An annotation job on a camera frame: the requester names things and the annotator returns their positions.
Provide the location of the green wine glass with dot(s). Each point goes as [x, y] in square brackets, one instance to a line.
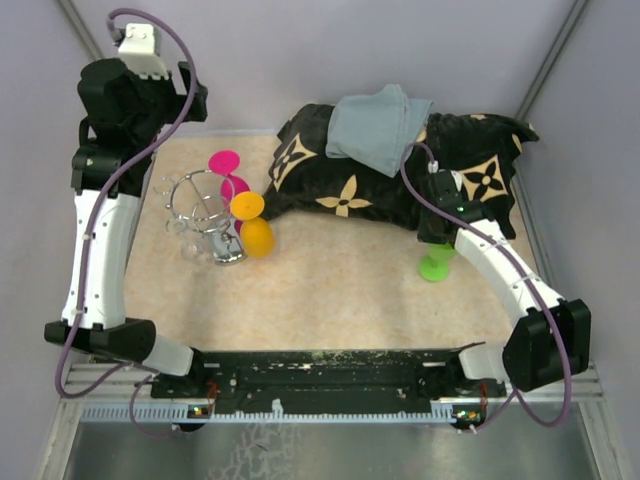
[434, 266]

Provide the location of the grey slotted cable duct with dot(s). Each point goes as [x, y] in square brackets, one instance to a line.
[187, 413]

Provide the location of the black patterned blanket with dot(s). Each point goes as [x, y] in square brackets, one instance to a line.
[481, 147]

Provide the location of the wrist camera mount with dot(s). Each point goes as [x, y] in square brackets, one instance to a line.
[434, 168]
[140, 52]

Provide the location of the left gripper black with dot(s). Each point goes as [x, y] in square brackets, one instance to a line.
[196, 110]

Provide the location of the orange wine glass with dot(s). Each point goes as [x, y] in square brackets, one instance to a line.
[256, 234]

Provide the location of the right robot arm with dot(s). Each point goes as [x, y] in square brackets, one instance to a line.
[530, 358]

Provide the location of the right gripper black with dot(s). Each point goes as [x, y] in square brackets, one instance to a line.
[424, 234]

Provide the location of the light blue folded towel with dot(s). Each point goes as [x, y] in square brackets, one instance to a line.
[375, 129]

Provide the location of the pink wine glass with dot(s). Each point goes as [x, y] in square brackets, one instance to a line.
[224, 163]

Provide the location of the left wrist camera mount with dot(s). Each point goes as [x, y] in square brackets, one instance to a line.
[140, 52]

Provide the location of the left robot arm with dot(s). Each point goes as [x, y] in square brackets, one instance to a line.
[128, 115]

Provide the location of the clear wine glass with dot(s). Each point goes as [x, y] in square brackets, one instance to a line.
[193, 244]

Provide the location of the chrome wire glass rack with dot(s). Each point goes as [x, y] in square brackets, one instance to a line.
[196, 196]

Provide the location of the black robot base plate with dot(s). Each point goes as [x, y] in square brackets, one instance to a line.
[342, 382]

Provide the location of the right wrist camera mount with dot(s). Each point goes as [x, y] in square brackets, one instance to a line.
[434, 168]

